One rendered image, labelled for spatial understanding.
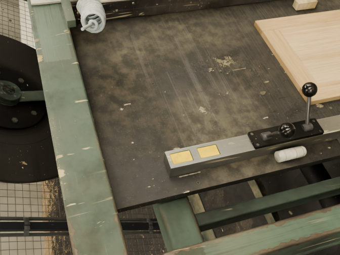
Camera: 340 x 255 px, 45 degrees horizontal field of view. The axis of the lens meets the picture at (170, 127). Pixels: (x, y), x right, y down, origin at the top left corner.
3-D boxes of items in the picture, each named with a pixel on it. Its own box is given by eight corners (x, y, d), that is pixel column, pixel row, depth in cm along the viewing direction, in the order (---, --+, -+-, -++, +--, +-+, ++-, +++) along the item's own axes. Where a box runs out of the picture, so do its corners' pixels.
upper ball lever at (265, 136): (272, 142, 104) (300, 135, 91) (259, 145, 103) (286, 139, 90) (268, 128, 104) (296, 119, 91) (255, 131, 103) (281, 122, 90)
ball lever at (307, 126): (317, 132, 105) (321, 83, 100) (304, 135, 104) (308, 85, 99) (308, 127, 108) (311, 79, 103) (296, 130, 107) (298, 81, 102)
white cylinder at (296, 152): (278, 165, 104) (304, 158, 106) (281, 158, 101) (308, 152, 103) (272, 155, 105) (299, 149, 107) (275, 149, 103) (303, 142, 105)
